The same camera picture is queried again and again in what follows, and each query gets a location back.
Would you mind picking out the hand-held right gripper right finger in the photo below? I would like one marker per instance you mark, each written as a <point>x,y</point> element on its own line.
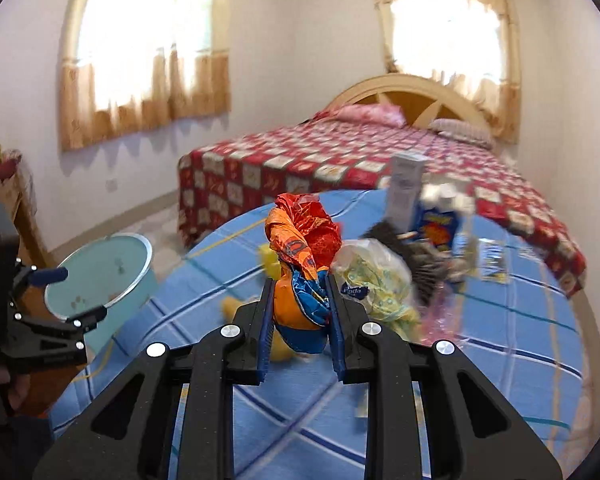
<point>336,332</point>

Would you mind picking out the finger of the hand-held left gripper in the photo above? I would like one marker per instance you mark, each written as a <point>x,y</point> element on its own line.
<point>60,330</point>
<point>50,276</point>

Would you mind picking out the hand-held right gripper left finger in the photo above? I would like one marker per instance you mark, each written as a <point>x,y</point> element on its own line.
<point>266,332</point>

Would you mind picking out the clear bag with yellow print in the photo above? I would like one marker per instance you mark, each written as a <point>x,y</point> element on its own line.
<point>375,280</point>

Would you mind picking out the orange and red snack wrapper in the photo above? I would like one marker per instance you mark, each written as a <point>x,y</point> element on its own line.
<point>300,240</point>

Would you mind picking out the clear crinkled plastic wrap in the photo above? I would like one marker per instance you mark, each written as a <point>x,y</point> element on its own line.
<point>442,317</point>

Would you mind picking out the person's left hand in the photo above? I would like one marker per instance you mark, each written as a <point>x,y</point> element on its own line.
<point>17,391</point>

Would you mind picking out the wooden cabinet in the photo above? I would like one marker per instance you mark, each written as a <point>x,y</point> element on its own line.
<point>27,230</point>

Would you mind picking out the dark red cloth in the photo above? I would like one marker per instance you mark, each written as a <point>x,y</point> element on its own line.
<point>0,172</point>

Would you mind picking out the blue juice carton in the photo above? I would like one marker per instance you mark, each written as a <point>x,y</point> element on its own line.
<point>437,225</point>

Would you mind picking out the blue plaid sheet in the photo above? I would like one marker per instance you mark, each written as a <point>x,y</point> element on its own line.
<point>480,385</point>

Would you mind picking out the white carton box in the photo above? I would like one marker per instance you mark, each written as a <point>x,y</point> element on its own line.
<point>405,185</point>

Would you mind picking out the yellow and black sachet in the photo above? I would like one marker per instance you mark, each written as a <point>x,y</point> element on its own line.
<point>492,265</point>

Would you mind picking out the red checkered bedspread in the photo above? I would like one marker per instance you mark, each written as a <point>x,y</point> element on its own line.
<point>305,160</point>

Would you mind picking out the pink pillow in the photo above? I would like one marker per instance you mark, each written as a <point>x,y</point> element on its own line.
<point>365,112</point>

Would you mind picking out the wide beige curtain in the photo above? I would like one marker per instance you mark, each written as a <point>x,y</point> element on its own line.
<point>145,60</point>

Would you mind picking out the striped pillow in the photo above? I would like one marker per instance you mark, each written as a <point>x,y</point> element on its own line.
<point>462,130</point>

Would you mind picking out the cream wooden headboard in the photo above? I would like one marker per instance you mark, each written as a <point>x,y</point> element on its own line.
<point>380,92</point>

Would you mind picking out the narrow beige curtain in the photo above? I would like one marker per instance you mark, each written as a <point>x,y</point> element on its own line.
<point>450,25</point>

